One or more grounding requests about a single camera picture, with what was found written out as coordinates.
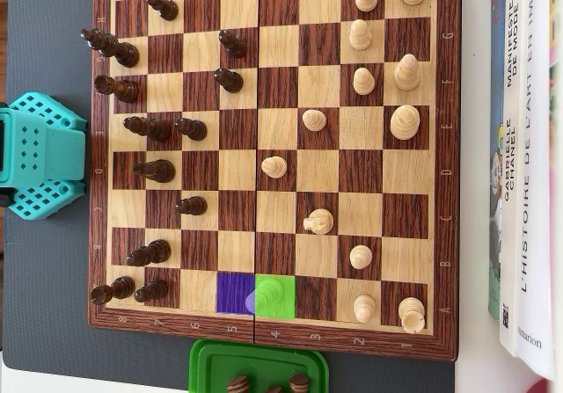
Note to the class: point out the light wooden bishop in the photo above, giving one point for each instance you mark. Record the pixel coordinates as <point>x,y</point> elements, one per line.
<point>407,74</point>
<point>269,294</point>

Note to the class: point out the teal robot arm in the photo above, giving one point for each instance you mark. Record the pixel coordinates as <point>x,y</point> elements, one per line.
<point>53,155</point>

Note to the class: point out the wooden chess board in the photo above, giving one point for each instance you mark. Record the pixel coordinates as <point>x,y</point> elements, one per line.
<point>281,103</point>

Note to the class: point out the light wooden knight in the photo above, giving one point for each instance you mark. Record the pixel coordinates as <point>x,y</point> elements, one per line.
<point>321,221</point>

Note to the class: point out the dark wooden pawn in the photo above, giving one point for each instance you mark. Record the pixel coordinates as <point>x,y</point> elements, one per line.
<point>193,129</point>
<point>193,206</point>
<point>229,81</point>
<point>165,8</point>
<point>151,291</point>
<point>233,45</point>
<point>299,383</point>

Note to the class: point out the dark wooden knight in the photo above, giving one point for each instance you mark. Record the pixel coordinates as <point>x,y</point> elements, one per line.
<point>275,390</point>
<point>158,171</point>

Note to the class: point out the light wooden king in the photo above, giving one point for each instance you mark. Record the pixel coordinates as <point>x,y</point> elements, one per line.
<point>404,122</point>

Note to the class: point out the dark wooden queen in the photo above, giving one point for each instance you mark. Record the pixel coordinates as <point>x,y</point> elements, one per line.
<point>154,129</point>

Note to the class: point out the dark wooden bishop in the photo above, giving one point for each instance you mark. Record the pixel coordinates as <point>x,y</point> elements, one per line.
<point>238,384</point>
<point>151,252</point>

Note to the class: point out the dark wooden rook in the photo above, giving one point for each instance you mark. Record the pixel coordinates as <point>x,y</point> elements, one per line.
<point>119,88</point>
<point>114,289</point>

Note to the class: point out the green plastic tray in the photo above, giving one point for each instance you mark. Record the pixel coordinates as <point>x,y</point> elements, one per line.
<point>211,366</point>

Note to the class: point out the dark wooden king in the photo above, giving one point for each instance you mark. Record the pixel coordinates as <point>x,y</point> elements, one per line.
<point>119,50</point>

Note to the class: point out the illustrated blue-edged book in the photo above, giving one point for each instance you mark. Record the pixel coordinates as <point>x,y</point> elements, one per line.
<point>496,169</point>

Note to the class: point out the white Gabrielle Chanel book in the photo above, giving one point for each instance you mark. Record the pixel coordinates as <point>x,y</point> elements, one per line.
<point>512,235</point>

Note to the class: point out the dark grey table mat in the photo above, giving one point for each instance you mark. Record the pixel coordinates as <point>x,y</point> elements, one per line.
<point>44,278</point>

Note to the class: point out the pink red object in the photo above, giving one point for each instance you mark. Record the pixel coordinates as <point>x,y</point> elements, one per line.
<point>541,387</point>

